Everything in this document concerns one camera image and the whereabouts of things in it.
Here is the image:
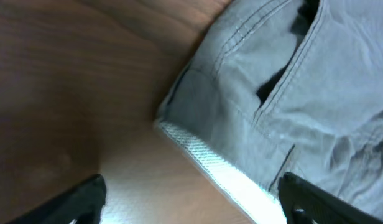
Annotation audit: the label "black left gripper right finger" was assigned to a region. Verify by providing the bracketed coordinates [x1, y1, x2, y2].
[278, 172, 383, 224]

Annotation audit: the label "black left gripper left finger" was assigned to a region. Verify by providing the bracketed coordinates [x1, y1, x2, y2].
[8, 174, 107, 224]

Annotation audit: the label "grey shorts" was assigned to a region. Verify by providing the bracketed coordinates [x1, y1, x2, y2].
[156, 0, 383, 223]

